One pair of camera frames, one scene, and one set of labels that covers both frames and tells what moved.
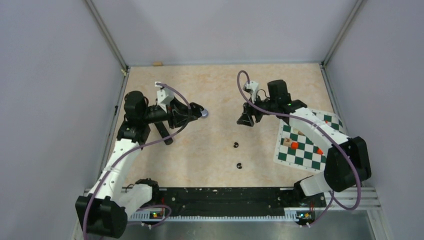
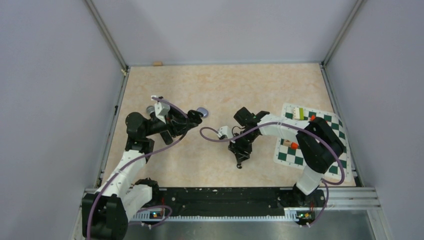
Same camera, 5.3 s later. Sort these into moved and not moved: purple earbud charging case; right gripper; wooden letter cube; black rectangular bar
Moved: right gripper
Not moved: wooden letter cube; black rectangular bar; purple earbud charging case
